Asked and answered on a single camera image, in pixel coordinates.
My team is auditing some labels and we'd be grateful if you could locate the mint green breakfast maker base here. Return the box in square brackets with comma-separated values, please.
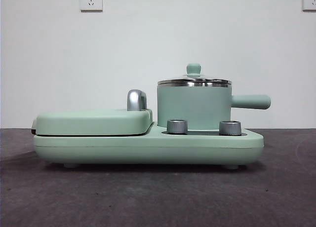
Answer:
[33, 121, 264, 169]

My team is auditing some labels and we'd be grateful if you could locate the silver control knob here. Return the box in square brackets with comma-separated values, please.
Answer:
[219, 120, 242, 136]
[166, 119, 189, 134]

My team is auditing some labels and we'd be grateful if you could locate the mint green pot with handle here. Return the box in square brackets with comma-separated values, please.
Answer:
[157, 83, 272, 129]

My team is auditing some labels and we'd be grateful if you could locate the chrome cover handle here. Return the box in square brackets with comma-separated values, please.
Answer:
[126, 89, 149, 112]

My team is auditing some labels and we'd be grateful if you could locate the glass lid with green knob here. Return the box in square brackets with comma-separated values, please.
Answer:
[157, 63, 233, 86]

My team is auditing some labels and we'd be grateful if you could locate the white wall socket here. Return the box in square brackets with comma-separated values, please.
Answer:
[79, 0, 103, 13]
[302, 0, 316, 12]

